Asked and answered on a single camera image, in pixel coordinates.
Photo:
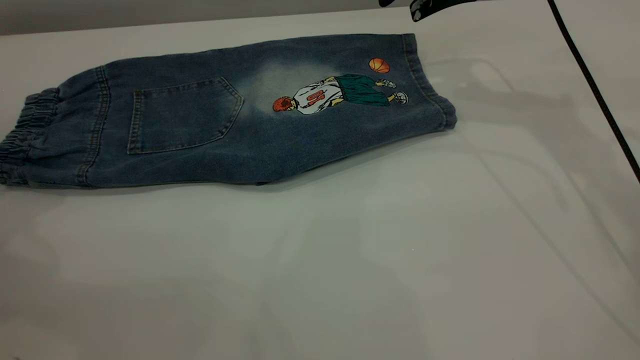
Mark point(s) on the blue denim shorts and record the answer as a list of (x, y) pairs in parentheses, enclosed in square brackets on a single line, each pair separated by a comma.
[(200, 150)]

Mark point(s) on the right gripper plain black finger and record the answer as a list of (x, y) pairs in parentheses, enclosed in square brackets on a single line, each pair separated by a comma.
[(386, 2)]

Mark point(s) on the right gripper scuffed black finger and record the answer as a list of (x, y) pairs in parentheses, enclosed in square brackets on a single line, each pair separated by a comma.
[(430, 7)]

